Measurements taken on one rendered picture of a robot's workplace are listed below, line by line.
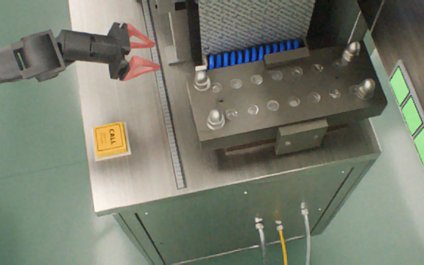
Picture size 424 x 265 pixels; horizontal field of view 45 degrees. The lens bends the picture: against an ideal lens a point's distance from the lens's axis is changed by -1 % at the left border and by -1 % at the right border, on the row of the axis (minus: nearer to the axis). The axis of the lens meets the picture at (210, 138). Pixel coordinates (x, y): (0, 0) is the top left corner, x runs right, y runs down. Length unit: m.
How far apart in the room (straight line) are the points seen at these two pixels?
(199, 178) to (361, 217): 1.09
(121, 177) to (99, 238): 0.94
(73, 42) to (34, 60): 0.08
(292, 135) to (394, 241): 1.13
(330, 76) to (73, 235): 1.32
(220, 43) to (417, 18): 0.42
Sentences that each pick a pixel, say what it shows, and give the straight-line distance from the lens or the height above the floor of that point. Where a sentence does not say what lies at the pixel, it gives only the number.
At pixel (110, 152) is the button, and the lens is 1.19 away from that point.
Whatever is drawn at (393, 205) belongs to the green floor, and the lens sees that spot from 2.18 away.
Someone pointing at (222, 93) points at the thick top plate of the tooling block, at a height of 1.03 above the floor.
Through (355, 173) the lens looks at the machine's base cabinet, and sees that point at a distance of 1.33.
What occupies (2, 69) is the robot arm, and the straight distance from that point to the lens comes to 1.01.
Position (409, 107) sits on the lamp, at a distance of 0.96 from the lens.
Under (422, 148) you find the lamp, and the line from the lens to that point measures 0.95.
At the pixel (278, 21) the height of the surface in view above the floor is 1.10.
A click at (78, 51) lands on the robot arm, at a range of 1.03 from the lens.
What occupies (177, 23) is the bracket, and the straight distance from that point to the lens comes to 1.17.
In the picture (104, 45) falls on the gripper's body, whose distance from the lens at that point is 1.05.
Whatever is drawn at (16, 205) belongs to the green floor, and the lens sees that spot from 2.24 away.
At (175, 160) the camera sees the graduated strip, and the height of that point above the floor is 0.90.
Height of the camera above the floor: 1.99
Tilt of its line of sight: 66 degrees down
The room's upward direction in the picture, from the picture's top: 3 degrees counter-clockwise
